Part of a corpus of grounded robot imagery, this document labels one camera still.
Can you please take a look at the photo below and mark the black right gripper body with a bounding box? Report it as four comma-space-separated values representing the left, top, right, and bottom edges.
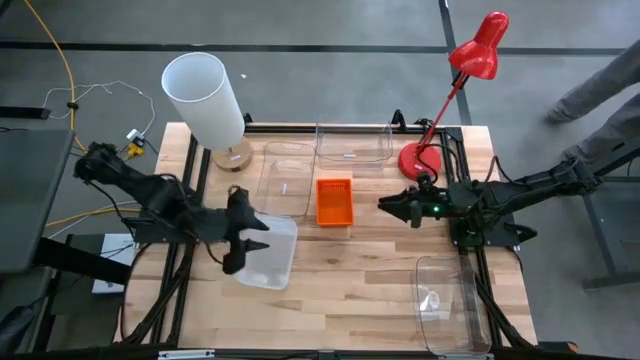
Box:
407, 183, 454, 229

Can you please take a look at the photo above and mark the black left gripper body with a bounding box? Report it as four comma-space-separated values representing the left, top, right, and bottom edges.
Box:
219, 185, 254, 275

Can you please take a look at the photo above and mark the frosted white plastic basket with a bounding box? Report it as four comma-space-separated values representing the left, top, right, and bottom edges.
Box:
233, 212, 300, 292

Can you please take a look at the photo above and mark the clear plastic bin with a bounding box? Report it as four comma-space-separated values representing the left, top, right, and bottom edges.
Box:
314, 121, 395, 172
256, 140, 317, 220
411, 254, 493, 357

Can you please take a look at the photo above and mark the orange plastic basket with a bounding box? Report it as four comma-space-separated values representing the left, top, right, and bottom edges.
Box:
315, 178, 355, 228

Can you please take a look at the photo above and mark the white cylinder table lamp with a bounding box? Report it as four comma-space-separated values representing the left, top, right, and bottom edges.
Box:
160, 51, 255, 174

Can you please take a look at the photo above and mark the white paper sheet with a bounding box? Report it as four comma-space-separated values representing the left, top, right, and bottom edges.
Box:
92, 233, 137, 295

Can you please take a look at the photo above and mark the red desk lamp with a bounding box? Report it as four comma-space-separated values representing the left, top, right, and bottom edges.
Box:
398, 10, 510, 183

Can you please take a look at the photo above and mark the black support beam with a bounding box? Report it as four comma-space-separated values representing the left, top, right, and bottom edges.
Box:
33, 236, 132, 287

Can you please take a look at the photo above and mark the person's leg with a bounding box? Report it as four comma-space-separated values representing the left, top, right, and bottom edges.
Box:
561, 93, 640, 165
544, 38, 640, 126

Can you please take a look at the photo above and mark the dark gray panel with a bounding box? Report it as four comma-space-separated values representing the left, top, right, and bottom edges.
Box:
0, 128, 76, 275

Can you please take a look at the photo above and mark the black flat floor strip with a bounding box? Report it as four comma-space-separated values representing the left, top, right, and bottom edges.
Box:
0, 105, 52, 121

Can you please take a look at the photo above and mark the black aluminium table frame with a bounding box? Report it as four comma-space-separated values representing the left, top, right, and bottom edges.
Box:
117, 108, 539, 360

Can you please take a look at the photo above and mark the black cable bundle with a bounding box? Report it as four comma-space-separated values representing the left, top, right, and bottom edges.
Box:
472, 272, 535, 350
119, 241, 194, 347

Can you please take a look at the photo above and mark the silver metal bracket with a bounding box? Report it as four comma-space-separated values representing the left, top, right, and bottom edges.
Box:
157, 349, 216, 360
437, 352, 495, 360

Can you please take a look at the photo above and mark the yellow cable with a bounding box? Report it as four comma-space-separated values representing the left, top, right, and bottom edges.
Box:
44, 205, 142, 229
22, 0, 132, 167

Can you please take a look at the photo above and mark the black metal desk frame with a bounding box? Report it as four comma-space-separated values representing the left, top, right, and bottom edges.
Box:
579, 142, 640, 292

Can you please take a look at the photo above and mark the thin white cable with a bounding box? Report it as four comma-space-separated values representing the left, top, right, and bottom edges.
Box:
42, 79, 157, 137

